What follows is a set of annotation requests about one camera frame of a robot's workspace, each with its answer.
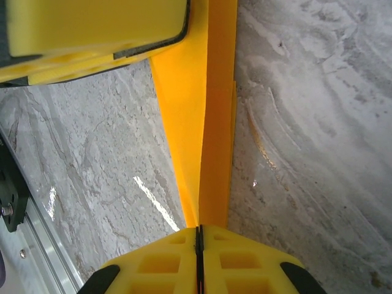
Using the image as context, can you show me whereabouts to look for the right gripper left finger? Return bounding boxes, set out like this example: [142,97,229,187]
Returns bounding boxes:
[78,225,200,294]

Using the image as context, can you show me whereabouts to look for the aluminium mounting rail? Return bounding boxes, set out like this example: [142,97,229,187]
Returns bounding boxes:
[0,128,82,294]

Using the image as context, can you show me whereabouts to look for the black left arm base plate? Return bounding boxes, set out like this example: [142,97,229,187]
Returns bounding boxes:
[0,146,29,234]

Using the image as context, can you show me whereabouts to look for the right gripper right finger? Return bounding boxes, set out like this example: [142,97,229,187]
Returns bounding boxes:
[197,222,326,294]

